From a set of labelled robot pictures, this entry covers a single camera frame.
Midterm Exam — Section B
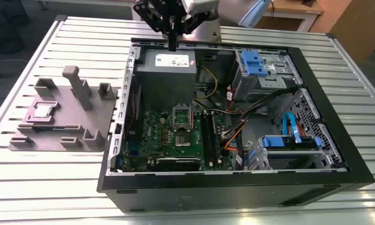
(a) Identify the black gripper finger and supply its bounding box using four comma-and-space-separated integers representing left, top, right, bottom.
172, 11, 212, 52
132, 0, 173, 52

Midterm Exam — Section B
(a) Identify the metal socket cover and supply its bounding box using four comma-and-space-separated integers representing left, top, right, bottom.
172, 102, 193, 130

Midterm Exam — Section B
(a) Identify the silver square CPU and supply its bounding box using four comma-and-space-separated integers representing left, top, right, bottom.
33, 105, 54, 118

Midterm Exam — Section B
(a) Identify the CPU socket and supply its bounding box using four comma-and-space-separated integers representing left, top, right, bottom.
173, 130, 194, 148

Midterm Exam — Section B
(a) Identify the grey power supply unit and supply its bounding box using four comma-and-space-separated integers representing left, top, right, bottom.
133, 49, 197, 112

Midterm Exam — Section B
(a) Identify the wooden desk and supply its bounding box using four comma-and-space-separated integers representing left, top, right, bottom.
256, 0, 325, 32

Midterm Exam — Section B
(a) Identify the metal drive cage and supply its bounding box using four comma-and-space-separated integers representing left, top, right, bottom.
230, 48, 304, 101

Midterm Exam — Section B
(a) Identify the grey plastic parts rack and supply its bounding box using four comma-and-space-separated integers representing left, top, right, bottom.
7, 65, 118, 152

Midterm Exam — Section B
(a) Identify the black RAM slot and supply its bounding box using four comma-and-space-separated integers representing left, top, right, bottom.
200, 111, 214, 166
208, 111, 222, 165

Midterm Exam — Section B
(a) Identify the wooden cabinet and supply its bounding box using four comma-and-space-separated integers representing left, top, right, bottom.
308, 0, 375, 64

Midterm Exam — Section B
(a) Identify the green motherboard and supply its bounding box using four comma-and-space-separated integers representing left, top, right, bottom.
121, 109, 234, 172

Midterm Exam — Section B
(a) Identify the green RAM stick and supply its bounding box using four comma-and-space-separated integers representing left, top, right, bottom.
31, 126, 66, 131

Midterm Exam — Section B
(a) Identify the black graphics card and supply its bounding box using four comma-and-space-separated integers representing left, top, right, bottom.
146, 156, 202, 172

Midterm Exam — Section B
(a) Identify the hard disk in blue carrier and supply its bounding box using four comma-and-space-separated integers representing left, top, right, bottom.
260, 135, 323, 152

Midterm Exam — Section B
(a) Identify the metal disk bay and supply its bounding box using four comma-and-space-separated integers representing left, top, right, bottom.
242, 135, 347, 171

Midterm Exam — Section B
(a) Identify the black open PC case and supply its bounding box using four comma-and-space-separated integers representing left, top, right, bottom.
95, 37, 375, 213

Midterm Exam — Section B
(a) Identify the white wrist camera black face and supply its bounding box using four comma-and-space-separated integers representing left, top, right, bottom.
178, 0, 206, 17

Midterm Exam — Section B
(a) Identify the blue plastic drive bracket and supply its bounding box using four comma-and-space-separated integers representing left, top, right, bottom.
241, 50, 268, 77

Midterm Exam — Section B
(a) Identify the yellow wire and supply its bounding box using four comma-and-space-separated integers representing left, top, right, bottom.
193, 65, 218, 101

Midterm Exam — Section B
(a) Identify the black cable bundle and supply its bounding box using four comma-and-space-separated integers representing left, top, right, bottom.
221, 87, 303, 139

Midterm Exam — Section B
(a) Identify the orange wire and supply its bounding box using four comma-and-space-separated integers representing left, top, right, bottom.
224, 135, 240, 151

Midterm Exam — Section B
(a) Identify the blue flat wire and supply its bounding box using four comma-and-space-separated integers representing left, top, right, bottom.
281, 112, 303, 143

